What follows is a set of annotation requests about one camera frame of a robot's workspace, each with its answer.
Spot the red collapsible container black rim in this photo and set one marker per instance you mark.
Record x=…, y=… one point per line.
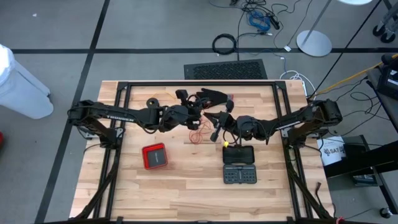
x=155, y=157

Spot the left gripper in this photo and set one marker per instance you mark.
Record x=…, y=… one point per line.
x=180, y=115

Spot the black caster wheel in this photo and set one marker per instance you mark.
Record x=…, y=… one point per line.
x=385, y=212

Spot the black screwdriver bit case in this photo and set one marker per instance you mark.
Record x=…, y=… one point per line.
x=239, y=155

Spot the white round disc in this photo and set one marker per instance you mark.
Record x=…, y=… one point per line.
x=354, y=1

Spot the black side desk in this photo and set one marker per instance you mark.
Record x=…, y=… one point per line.
x=357, y=158

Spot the black floor power strip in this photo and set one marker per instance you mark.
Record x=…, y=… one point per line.
x=273, y=21

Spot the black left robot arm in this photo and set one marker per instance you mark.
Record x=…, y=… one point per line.
x=121, y=115

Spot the black work glove red cuff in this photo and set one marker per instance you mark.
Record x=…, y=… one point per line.
x=217, y=96

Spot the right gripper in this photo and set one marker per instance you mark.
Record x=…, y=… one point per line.
x=225, y=123

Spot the white printed paper label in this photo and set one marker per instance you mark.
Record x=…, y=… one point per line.
x=331, y=152

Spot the grey wheeled cart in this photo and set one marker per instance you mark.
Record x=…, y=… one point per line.
x=387, y=29

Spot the black desk equipment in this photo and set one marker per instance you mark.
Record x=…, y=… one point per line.
x=388, y=81

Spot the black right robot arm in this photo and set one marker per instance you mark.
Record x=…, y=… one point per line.
x=295, y=123

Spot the white trash bin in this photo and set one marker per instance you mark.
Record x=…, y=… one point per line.
x=18, y=93

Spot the black aluminium table frame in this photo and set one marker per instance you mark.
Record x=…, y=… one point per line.
x=202, y=83

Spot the black mesh-top computer case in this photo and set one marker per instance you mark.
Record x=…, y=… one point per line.
x=225, y=70

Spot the round metal floor stand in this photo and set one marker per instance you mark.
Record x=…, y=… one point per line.
x=314, y=43

